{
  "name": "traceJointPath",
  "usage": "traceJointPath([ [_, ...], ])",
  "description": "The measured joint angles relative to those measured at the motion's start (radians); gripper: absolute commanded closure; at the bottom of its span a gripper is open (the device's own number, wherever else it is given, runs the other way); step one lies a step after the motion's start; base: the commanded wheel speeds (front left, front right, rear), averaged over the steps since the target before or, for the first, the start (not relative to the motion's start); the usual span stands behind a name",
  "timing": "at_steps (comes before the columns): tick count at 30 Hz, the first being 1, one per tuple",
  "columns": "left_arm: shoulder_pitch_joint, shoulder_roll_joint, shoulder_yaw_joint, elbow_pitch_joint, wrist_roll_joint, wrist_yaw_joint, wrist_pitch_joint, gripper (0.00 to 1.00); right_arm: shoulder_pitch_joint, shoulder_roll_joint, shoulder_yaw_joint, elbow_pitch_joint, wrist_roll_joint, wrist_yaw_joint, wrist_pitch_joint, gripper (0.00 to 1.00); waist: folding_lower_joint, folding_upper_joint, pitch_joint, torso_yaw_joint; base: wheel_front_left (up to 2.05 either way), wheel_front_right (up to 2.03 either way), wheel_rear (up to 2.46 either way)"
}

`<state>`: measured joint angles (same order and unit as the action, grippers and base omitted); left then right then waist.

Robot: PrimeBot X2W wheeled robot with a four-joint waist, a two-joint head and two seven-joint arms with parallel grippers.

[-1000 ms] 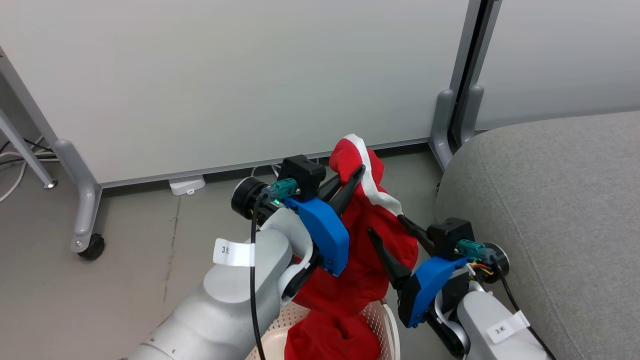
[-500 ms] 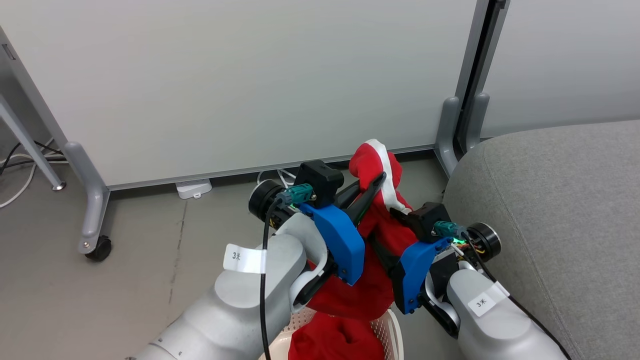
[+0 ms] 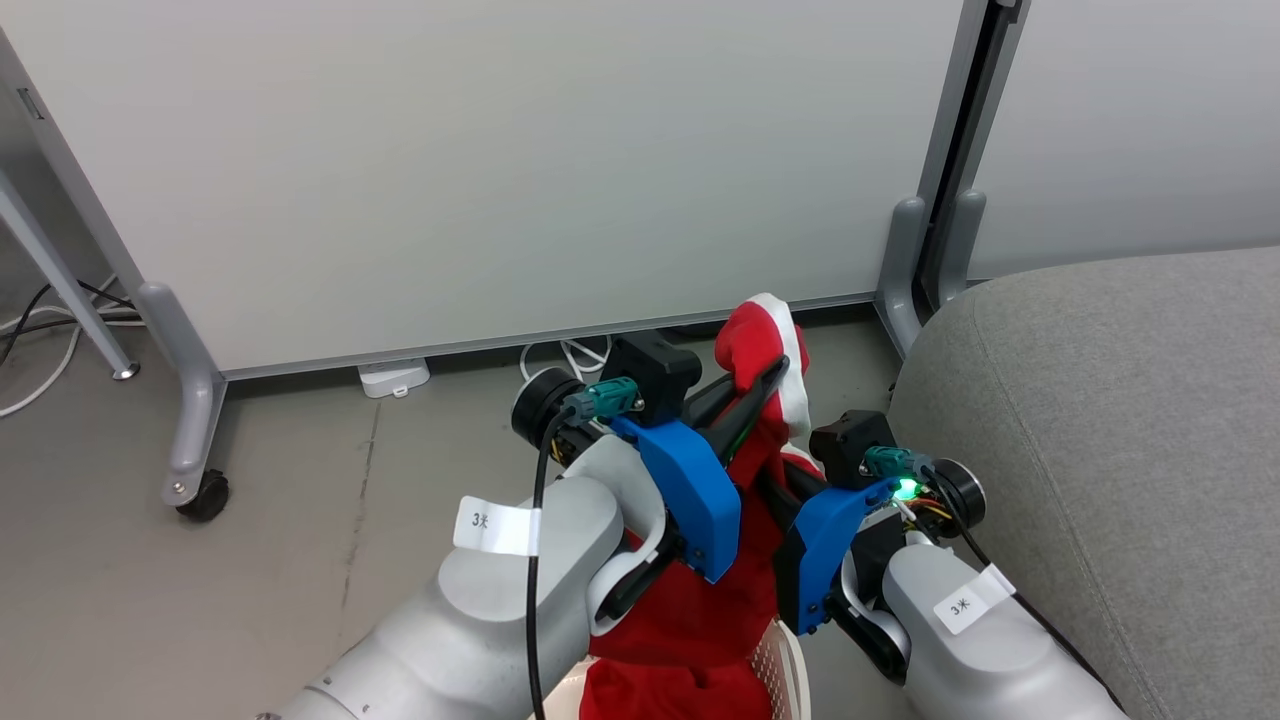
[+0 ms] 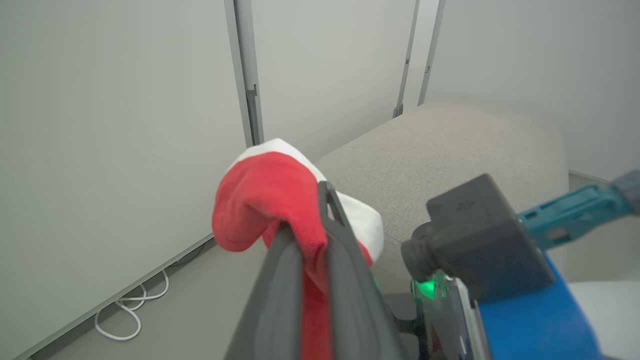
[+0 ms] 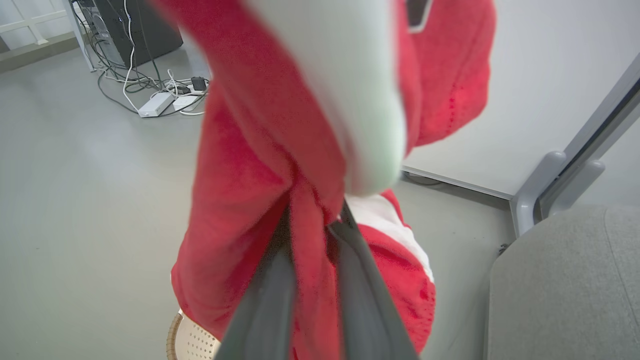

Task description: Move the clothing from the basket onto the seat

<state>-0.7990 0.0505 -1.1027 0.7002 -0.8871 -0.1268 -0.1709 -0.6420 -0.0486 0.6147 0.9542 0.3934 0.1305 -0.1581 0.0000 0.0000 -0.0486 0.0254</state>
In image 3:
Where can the red white garment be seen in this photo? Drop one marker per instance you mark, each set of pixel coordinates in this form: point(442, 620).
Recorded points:
point(690, 625)

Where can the white perforated laundry basket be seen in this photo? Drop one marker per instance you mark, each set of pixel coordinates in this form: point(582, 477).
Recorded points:
point(782, 672)

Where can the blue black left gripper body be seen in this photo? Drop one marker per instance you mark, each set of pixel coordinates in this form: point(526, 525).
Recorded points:
point(695, 500)

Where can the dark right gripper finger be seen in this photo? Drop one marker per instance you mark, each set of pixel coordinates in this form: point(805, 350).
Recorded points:
point(800, 482)

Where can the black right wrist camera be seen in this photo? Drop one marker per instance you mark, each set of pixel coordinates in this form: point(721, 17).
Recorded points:
point(850, 445)

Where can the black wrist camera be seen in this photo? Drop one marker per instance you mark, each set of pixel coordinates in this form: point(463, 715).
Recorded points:
point(850, 445)
point(652, 368)

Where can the grey fabric sofa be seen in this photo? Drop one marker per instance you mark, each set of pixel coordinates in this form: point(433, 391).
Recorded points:
point(1100, 420)

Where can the grey slanted table leg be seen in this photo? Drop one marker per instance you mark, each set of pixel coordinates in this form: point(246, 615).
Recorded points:
point(60, 275)

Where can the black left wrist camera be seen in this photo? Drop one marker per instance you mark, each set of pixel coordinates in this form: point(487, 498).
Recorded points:
point(652, 368)

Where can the large white partition panel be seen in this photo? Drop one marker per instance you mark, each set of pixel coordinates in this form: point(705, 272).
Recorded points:
point(480, 170)

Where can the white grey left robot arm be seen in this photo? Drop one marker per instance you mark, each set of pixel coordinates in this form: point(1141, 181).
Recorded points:
point(500, 620)

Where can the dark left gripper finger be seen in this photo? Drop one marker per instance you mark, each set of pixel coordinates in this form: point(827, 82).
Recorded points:
point(712, 393)
point(752, 398)

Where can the black caster wheel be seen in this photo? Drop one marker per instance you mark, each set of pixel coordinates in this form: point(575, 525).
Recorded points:
point(206, 497)

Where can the white power adapter box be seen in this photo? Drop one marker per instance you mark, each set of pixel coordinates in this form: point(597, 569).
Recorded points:
point(393, 377)

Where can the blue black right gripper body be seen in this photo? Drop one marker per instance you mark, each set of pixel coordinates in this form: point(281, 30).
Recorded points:
point(820, 540)

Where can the grey partition foot with caster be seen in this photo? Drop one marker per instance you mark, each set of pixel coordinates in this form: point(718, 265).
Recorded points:
point(192, 400)

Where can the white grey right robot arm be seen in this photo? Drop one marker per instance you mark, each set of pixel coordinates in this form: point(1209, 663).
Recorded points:
point(960, 660)

